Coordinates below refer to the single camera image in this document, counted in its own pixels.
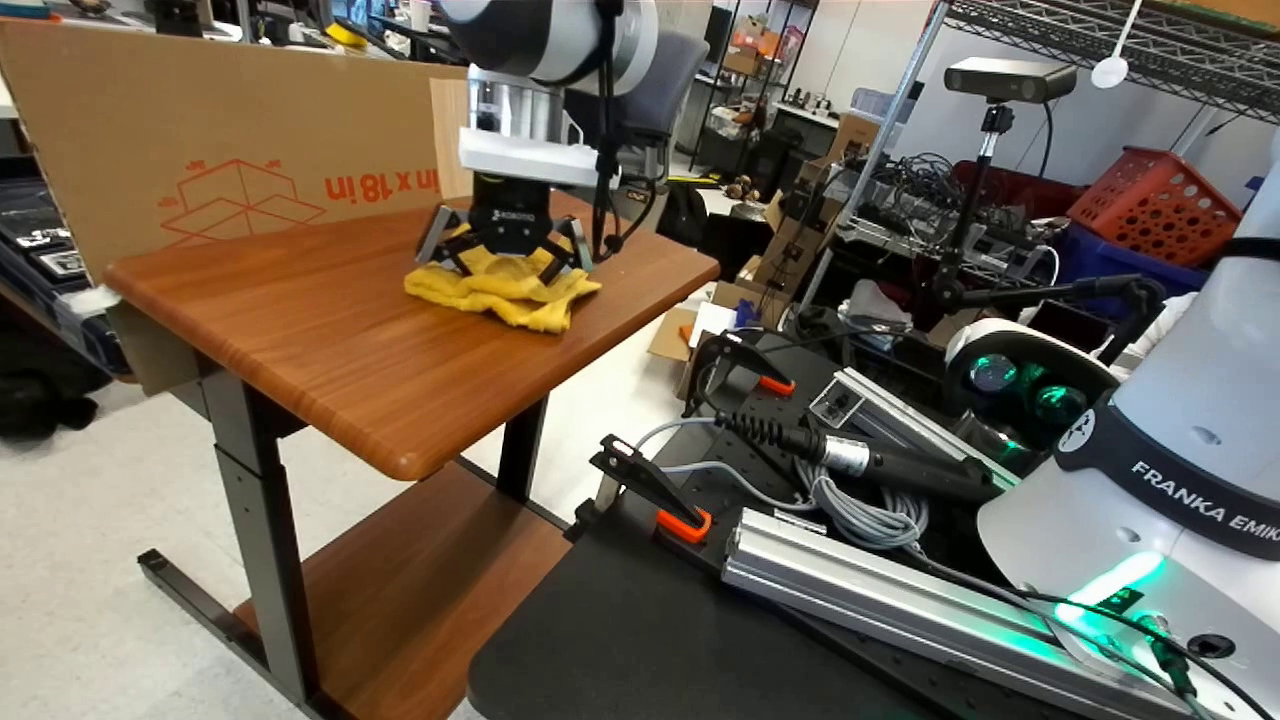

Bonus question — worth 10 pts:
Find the yellow towel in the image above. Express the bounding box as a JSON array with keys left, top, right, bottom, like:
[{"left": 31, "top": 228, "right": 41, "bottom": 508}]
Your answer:
[{"left": 401, "top": 244, "right": 605, "bottom": 339}]

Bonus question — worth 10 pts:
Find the small open cardboard box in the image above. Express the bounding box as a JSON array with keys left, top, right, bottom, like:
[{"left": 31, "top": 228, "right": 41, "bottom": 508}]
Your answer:
[{"left": 647, "top": 275, "right": 790, "bottom": 372}]

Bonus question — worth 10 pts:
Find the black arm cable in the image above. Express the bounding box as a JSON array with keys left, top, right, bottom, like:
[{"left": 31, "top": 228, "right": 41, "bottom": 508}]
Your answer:
[{"left": 587, "top": 0, "right": 669, "bottom": 265}]

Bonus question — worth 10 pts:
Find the dark red bin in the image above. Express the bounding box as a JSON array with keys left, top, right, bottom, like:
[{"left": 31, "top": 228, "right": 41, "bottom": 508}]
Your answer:
[{"left": 946, "top": 154, "right": 1082, "bottom": 225}]

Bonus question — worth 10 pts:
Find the large brown cardboard box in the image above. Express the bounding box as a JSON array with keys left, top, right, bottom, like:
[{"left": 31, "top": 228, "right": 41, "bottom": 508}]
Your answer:
[{"left": 0, "top": 16, "right": 470, "bottom": 289}]

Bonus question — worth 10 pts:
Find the black clamp with orange handle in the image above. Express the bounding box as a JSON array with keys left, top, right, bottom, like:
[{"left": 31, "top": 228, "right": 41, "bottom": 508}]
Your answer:
[
  {"left": 587, "top": 431, "right": 720, "bottom": 550},
  {"left": 688, "top": 333, "right": 803, "bottom": 407}
]

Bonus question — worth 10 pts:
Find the wooden lower table board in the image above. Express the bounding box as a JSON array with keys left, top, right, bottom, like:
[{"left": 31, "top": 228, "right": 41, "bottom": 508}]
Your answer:
[{"left": 232, "top": 456, "right": 574, "bottom": 720}]

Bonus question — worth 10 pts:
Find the metal wire shelf rack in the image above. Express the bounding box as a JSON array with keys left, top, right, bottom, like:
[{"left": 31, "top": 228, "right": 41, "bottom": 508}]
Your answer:
[{"left": 830, "top": 0, "right": 1280, "bottom": 230}]

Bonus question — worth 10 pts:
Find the red plastic crate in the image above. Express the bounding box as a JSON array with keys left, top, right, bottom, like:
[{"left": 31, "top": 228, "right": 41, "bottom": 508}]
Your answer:
[{"left": 1063, "top": 144, "right": 1242, "bottom": 270}]

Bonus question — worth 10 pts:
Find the aluminium extrusion rail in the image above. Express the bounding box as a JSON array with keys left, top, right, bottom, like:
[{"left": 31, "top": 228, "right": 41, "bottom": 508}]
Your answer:
[{"left": 715, "top": 505, "right": 1204, "bottom": 720}]

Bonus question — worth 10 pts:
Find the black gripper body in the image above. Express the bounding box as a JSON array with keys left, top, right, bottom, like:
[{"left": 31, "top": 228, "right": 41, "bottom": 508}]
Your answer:
[{"left": 461, "top": 170, "right": 558, "bottom": 261}]

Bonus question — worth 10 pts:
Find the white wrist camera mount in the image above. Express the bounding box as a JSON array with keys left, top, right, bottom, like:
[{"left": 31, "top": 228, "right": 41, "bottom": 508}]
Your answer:
[{"left": 457, "top": 63, "right": 605, "bottom": 191}]

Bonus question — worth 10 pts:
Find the blue plastic bin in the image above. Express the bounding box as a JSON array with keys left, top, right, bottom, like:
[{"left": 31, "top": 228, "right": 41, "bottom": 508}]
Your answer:
[{"left": 1056, "top": 221, "right": 1210, "bottom": 298}]

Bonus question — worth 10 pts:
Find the grey metal table frame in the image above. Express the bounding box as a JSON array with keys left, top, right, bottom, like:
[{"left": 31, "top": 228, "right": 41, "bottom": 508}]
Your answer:
[{"left": 134, "top": 364, "right": 552, "bottom": 720}]

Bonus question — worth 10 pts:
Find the black stereo camera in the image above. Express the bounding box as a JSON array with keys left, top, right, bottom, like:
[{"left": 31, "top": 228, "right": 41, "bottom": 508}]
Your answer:
[{"left": 941, "top": 53, "right": 1079, "bottom": 106}]

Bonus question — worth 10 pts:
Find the grey office chair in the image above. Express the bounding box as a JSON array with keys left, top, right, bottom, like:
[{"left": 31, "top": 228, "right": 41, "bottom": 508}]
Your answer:
[{"left": 624, "top": 27, "right": 711, "bottom": 191}]

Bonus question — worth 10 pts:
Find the black cylindrical cable connector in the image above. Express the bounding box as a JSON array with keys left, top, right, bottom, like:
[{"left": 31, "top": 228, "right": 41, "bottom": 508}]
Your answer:
[{"left": 715, "top": 403, "right": 1009, "bottom": 508}]

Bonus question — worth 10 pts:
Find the silver metal box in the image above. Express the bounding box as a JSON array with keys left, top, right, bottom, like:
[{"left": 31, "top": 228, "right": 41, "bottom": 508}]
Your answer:
[{"left": 803, "top": 369, "right": 1024, "bottom": 493}]

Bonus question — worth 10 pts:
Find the black camera stand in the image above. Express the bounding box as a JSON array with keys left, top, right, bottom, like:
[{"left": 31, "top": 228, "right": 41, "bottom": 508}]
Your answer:
[{"left": 929, "top": 97, "right": 1019, "bottom": 324}]

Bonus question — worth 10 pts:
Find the black device with green lights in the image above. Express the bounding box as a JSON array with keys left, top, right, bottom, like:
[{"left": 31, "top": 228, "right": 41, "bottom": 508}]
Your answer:
[{"left": 941, "top": 314, "right": 1119, "bottom": 462}]

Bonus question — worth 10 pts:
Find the grey coiled cable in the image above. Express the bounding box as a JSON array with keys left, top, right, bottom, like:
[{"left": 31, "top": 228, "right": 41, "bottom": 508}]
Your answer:
[{"left": 797, "top": 462, "right": 934, "bottom": 550}]

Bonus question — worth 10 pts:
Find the white hanging round lamp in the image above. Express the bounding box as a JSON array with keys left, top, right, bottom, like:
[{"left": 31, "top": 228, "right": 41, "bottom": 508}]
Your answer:
[{"left": 1089, "top": 0, "right": 1148, "bottom": 97}]

